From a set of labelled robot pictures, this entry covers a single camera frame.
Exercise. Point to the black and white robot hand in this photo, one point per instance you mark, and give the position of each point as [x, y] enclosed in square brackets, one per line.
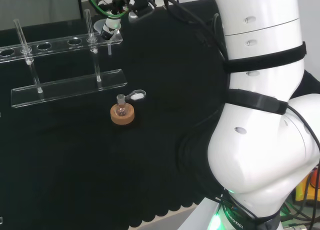
[110, 27]

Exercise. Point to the clear plastic funnel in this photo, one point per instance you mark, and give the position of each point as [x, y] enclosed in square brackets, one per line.
[98, 27]

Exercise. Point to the clear funnel stand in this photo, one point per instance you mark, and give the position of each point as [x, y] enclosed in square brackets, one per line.
[70, 88]

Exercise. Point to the clear weighing funnel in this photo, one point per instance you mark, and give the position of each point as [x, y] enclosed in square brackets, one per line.
[137, 95]

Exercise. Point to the grey panel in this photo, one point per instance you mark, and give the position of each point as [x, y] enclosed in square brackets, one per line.
[37, 7]

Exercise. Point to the small round-bottom glass flask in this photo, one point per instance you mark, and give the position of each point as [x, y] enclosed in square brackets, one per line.
[120, 110]

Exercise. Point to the black cloth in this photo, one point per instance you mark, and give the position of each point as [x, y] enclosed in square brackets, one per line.
[75, 165]

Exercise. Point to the yellow stop button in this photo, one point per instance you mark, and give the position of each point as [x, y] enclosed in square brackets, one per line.
[301, 192]

